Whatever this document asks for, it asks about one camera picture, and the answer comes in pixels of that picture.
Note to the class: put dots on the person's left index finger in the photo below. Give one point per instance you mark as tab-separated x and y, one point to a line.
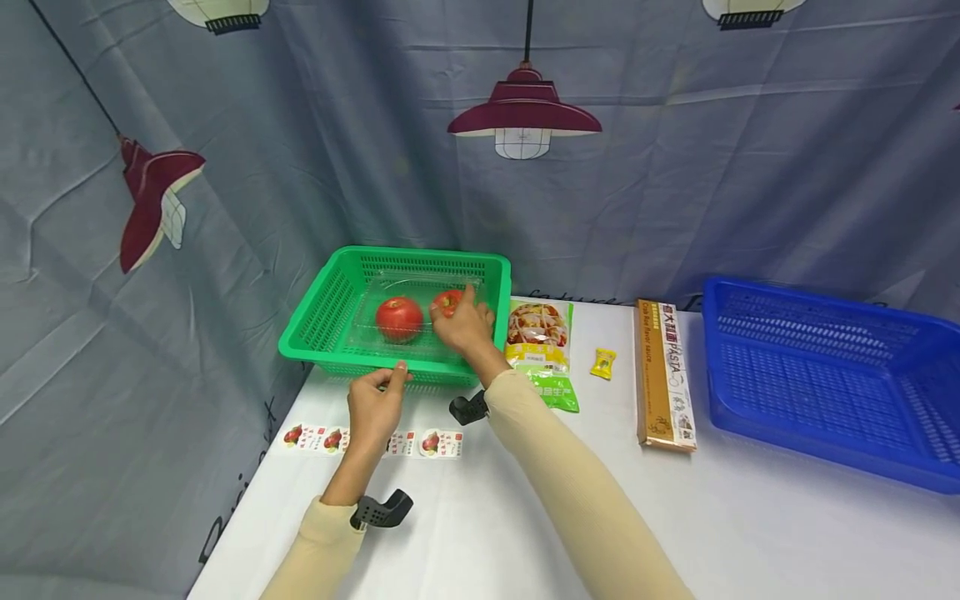
379	378

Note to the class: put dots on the yellow wrapped candy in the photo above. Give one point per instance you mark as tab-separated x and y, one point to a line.
603	364

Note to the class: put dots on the person's right fingers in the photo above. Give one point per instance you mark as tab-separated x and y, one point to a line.
487	317

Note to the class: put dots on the small red tomato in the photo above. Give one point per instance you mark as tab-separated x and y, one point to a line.
448	300

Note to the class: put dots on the long brown pasta box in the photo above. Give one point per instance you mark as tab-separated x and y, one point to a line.
663	375

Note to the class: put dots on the person's right forearm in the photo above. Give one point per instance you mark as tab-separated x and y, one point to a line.
577	492

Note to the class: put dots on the blue plastic basket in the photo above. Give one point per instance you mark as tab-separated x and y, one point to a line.
825	383

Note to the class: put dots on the strip of fruit stickers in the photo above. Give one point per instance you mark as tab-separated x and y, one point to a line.
435	443

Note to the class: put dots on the person's left hand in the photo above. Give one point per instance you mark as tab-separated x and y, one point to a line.
373	412

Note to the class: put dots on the large red tomato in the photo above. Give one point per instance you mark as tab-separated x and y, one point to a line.
399	319

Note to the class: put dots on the green plastic basket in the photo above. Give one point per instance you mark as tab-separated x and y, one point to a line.
322	321

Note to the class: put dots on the green yellow snack packet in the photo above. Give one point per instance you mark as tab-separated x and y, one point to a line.
541	346

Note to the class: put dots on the person's right thumb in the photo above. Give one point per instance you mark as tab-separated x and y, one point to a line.
439	318

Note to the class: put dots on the black wrist band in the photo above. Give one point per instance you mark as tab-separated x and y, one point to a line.
381	510
469	408

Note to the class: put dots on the clear plastic tray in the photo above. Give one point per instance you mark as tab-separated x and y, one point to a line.
420	350

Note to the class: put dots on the person's left forearm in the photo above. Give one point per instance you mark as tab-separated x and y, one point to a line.
330	537

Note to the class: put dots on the person's left thumb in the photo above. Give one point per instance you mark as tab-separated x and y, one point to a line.
403	375

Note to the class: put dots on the person's right index finger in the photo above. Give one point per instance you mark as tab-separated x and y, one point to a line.
471	295

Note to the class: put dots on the person's right hand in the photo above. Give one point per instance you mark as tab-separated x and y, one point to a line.
466	330

